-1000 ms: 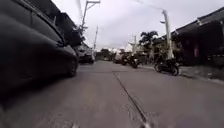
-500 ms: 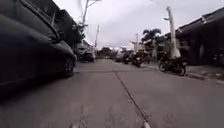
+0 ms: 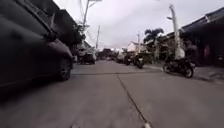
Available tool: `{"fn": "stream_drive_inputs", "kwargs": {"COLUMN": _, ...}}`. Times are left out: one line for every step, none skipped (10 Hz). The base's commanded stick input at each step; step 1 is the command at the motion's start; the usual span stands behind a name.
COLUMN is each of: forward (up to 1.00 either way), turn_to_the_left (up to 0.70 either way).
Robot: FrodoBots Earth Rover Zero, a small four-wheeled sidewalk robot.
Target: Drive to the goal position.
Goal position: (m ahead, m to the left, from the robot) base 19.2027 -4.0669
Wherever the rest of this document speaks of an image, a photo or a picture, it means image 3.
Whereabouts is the vehicle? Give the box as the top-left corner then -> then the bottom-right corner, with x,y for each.
77,48 -> 98,66

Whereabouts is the palm tree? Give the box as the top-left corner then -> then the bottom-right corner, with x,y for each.
143,27 -> 165,47

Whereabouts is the grey concrete road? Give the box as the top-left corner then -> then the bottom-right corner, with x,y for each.
0,59 -> 224,128

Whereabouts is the dark roofed building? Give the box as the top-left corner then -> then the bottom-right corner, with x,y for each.
155,7 -> 224,68

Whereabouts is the street lamp pole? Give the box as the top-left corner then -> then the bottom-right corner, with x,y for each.
80,0 -> 102,32

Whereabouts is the dark parked car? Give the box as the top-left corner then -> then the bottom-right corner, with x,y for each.
0,0 -> 75,90

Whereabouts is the thin utility pole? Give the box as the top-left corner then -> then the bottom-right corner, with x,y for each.
95,24 -> 101,51

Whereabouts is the black motorcycle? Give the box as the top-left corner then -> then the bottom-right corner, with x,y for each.
162,56 -> 196,79

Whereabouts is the white concrete pole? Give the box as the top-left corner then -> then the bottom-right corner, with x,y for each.
166,3 -> 186,61

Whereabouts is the pale building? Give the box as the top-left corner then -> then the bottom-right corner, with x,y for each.
126,41 -> 148,54

